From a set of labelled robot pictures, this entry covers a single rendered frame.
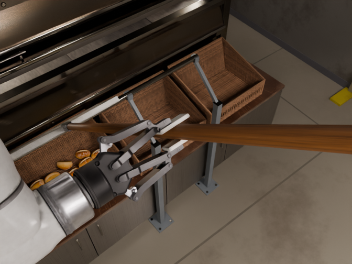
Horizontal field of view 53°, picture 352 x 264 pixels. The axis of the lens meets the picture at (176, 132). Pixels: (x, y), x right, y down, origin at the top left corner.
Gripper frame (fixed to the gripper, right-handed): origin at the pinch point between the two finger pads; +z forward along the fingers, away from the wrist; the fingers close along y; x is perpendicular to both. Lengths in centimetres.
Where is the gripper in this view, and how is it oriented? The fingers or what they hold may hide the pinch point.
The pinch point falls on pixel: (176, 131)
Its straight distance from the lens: 67.3
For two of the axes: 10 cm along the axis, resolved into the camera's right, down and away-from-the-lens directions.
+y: 4.2, 8.7, 2.6
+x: 4.9, 0.2, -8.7
